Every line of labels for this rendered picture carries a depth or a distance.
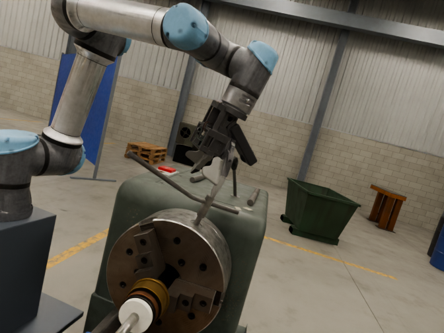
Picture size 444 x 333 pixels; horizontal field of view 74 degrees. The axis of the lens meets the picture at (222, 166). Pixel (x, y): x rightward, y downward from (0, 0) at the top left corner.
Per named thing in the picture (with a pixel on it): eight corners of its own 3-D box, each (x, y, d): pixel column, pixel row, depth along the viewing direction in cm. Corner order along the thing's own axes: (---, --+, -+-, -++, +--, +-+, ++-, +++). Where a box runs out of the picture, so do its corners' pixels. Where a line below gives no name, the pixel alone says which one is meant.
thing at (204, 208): (193, 231, 78) (213, 194, 76) (195, 236, 76) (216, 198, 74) (186, 229, 77) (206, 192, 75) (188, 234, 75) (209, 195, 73)
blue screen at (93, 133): (30, 133, 798) (45, 47, 768) (62, 139, 852) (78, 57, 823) (70, 178, 500) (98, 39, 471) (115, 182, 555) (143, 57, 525)
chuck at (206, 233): (106, 281, 87) (152, 190, 82) (197, 339, 83) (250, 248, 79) (86, 296, 78) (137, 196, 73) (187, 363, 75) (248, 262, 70)
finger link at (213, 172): (193, 192, 63) (201, 153, 67) (215, 199, 66) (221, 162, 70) (201, 189, 61) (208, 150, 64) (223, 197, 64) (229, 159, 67)
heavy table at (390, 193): (360, 213, 938) (370, 184, 926) (374, 217, 932) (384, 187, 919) (378, 228, 780) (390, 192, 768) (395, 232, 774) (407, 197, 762)
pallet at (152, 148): (140, 154, 944) (143, 141, 938) (165, 161, 936) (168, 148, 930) (122, 156, 820) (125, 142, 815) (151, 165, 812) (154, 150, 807)
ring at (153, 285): (141, 266, 69) (121, 285, 60) (178, 279, 67) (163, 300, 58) (132, 302, 70) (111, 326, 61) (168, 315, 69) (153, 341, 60)
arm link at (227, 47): (193, 17, 64) (234, 34, 61) (215, 37, 75) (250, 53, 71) (178, 51, 66) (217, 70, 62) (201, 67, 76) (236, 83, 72)
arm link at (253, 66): (254, 47, 71) (285, 60, 68) (232, 88, 73) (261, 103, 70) (244, 32, 64) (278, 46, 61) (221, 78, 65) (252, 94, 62)
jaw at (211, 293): (180, 269, 76) (224, 284, 74) (176, 287, 77) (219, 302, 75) (165, 291, 65) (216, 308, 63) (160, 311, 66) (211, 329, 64)
